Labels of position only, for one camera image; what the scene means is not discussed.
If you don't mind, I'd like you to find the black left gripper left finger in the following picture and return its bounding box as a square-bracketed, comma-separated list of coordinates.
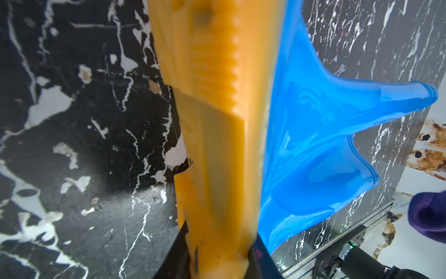
[153, 222, 190, 279]

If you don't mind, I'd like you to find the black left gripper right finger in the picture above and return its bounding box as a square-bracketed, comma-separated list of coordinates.
[248, 234, 283, 279]

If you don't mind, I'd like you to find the blue rubber boot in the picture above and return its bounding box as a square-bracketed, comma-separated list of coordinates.
[146, 0, 439, 279]

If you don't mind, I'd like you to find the purple cloth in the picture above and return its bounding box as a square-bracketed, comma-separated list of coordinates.
[408, 191, 446, 244]

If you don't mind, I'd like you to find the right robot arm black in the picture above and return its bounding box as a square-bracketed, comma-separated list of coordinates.
[339, 244, 428, 279]

